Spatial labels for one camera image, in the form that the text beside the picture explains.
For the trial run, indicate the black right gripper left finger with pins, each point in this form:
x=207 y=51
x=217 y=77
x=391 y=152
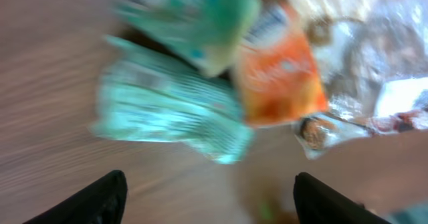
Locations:
x=102 y=202

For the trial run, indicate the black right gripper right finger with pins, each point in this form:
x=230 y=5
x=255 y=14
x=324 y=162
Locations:
x=317 y=203

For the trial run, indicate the teal wet wipes pack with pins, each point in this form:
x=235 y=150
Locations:
x=147 y=96

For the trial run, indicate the orange tissue pack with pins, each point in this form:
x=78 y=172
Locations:
x=276 y=75

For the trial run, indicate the beige snack bag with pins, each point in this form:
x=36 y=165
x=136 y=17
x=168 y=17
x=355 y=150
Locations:
x=372 y=59

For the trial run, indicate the teal tissue pack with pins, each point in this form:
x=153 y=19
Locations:
x=206 y=33

